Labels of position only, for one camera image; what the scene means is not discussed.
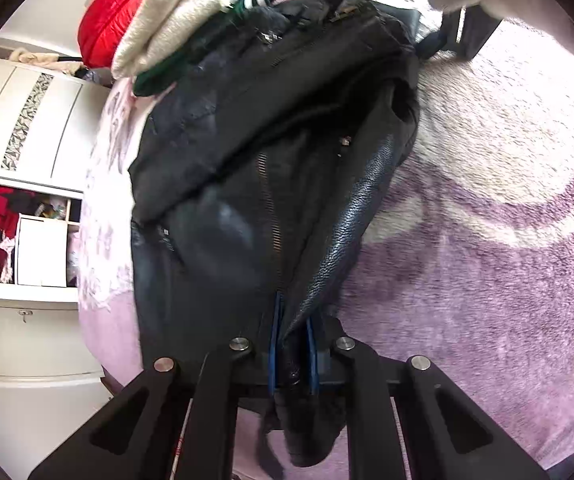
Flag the beige cloth on wardrobe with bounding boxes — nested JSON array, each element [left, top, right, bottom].
[[7, 47, 88, 75]]

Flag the cream fleece garment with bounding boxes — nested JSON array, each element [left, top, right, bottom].
[[111, 0, 256, 79]]

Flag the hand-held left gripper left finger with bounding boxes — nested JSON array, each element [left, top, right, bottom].
[[27, 291, 284, 480]]

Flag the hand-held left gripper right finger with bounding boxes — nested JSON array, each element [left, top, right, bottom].
[[306, 316, 552, 480]]

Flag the purple patterned blanket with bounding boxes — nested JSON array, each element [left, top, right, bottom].
[[77, 0, 574, 472]]

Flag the black leather jacket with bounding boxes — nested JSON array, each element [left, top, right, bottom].
[[129, 0, 423, 469]]

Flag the red padded garment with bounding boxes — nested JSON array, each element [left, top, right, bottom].
[[77, 0, 174, 69]]

